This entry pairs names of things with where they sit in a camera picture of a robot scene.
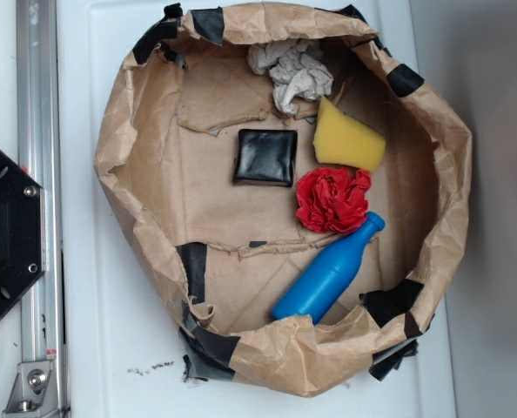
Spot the black taped box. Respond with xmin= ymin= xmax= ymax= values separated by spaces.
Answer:
xmin=232 ymin=129 xmax=298 ymax=187

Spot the brown paper bin with tape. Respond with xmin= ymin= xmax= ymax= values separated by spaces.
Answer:
xmin=94 ymin=3 xmax=473 ymax=397

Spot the red crumpled paper ball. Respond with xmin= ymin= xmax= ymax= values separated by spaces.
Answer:
xmin=295 ymin=167 xmax=372 ymax=234

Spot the blue plastic bottle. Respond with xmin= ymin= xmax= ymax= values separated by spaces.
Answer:
xmin=271 ymin=212 xmax=386 ymax=324

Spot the yellow sponge piece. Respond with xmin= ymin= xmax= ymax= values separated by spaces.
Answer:
xmin=312 ymin=97 xmax=386 ymax=172

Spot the white crumpled paper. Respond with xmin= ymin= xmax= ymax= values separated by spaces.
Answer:
xmin=247 ymin=39 xmax=334 ymax=116

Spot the black octagonal mounting plate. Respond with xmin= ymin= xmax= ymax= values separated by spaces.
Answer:
xmin=0 ymin=150 xmax=44 ymax=320

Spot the aluminium frame rail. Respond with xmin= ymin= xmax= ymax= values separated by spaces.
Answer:
xmin=16 ymin=1 xmax=70 ymax=417

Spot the metal corner bracket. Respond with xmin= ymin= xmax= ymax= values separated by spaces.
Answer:
xmin=2 ymin=361 xmax=59 ymax=417

